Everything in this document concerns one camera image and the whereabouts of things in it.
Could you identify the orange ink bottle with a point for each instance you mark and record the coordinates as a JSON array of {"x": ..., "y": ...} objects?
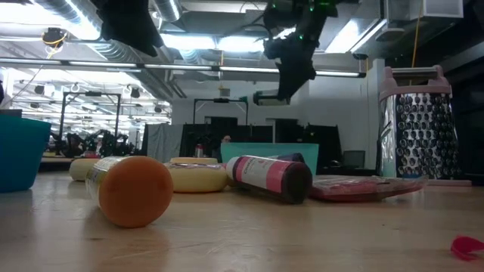
[{"x": 132, "y": 192}]

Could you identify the black partition wall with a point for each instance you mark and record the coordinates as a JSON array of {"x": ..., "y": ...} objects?
[{"x": 325, "y": 143}]

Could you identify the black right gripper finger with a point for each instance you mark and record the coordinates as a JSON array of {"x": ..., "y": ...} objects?
[{"x": 291, "y": 87}]

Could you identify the red snack packet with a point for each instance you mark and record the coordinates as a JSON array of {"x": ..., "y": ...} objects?
[{"x": 359, "y": 187}]

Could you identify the long overhead light bar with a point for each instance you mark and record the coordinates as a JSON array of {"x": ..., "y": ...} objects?
[{"x": 177, "y": 67}]

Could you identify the teal translucent plastic tray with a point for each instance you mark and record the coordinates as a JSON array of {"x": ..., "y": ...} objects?
[{"x": 246, "y": 151}]

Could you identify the yellow round sponge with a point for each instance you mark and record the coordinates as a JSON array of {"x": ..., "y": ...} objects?
[{"x": 79, "y": 170}]

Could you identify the pink frosted toy donut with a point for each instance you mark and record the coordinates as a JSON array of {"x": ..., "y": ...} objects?
[{"x": 196, "y": 179}]

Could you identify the grey square wall box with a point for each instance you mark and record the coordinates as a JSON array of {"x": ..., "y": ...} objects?
[{"x": 225, "y": 92}]

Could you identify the black background robot arms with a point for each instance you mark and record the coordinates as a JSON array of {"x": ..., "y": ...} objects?
[{"x": 106, "y": 143}]

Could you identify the black background station frame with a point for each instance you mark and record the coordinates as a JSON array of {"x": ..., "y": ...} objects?
[
  {"x": 90, "y": 93},
  {"x": 221, "y": 100}
]

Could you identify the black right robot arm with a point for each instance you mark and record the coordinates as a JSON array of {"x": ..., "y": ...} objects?
[{"x": 298, "y": 17}]

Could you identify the silver thermos bottle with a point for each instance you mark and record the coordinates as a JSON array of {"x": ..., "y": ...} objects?
[{"x": 199, "y": 150}]

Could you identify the grey curtain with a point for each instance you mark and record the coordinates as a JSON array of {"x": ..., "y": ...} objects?
[{"x": 162, "y": 141}]

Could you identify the red plastic scrap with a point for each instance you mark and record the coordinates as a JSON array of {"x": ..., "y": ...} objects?
[{"x": 465, "y": 247}]

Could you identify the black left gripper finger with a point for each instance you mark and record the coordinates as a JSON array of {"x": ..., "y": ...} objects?
[{"x": 147, "y": 38}]

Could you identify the pink metal box grater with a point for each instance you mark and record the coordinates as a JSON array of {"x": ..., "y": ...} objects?
[{"x": 423, "y": 132}]

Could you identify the pink ink bottle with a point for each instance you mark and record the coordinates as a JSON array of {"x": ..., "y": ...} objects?
[{"x": 264, "y": 175}]

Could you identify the silver spiral air duct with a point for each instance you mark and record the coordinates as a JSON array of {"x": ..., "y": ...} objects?
[{"x": 166, "y": 9}]

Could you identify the white ceiling air unit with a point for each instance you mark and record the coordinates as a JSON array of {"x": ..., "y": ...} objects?
[{"x": 435, "y": 8}]

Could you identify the person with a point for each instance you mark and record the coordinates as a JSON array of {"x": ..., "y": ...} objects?
[{"x": 226, "y": 139}]

